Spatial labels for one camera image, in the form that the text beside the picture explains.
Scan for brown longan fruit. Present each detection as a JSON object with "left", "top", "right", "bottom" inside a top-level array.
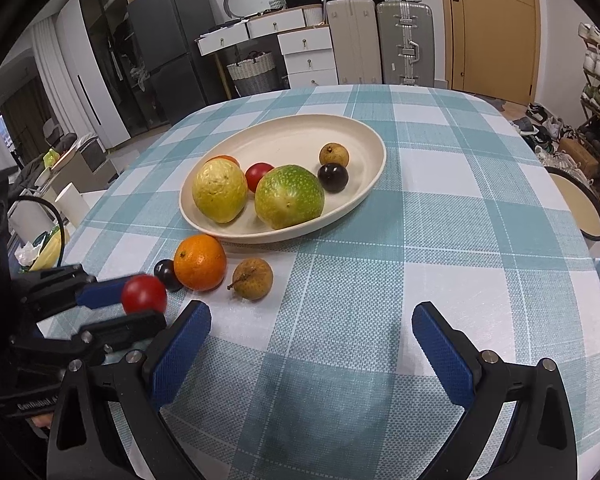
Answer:
[{"left": 318, "top": 142, "right": 350, "bottom": 167}]

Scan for black refrigerator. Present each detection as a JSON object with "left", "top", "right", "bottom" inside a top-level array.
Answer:
[{"left": 128, "top": 0, "right": 226, "bottom": 125}]

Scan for teal checkered tablecloth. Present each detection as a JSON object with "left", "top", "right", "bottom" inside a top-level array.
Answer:
[{"left": 65, "top": 86, "right": 600, "bottom": 479}]

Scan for large yellow-green guava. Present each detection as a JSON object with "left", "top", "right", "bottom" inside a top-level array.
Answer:
[{"left": 254, "top": 165, "right": 325, "bottom": 230}]

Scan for black cable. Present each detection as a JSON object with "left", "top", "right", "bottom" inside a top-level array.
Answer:
[{"left": 7, "top": 194, "right": 67, "bottom": 269}]

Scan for round cream stool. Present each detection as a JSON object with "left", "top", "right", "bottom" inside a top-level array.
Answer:
[{"left": 545, "top": 167, "right": 600, "bottom": 243}]

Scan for silver suitcase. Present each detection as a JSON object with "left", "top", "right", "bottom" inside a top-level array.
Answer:
[{"left": 376, "top": 1, "right": 434, "bottom": 87}]

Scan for woven laundry basket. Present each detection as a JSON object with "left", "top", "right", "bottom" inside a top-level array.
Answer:
[{"left": 227, "top": 51, "right": 280, "bottom": 96}]

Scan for yellow guava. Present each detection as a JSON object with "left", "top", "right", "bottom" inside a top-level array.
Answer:
[{"left": 192, "top": 159, "right": 249, "bottom": 224}]

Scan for person's left hand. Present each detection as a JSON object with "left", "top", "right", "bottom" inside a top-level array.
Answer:
[{"left": 29, "top": 414, "right": 53, "bottom": 429}]

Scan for dark purple plum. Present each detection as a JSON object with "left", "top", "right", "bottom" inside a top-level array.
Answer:
[{"left": 154, "top": 259, "right": 183, "bottom": 292}]

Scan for beige suitcase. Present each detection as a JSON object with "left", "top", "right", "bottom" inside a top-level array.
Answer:
[{"left": 326, "top": 0, "right": 382, "bottom": 84}]

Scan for cream oval plate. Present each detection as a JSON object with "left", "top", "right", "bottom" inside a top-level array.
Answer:
[{"left": 178, "top": 114, "right": 387, "bottom": 244}]

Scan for white drawer desk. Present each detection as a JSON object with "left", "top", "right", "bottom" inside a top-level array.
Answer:
[{"left": 196, "top": 4, "right": 339, "bottom": 89}]

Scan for wooden door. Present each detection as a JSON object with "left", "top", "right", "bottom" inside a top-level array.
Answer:
[{"left": 442, "top": 0, "right": 540, "bottom": 105}]

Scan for orange tangerine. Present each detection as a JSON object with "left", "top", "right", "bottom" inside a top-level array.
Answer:
[
  {"left": 173, "top": 234, "right": 227, "bottom": 292},
  {"left": 209, "top": 155, "right": 240, "bottom": 167}
]

